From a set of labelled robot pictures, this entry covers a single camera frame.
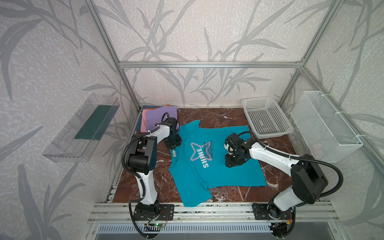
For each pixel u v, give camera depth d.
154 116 1.09
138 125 1.07
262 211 0.74
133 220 0.69
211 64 0.99
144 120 1.05
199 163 0.91
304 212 0.75
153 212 0.65
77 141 0.64
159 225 0.70
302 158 0.47
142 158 0.52
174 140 0.85
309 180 0.44
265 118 1.15
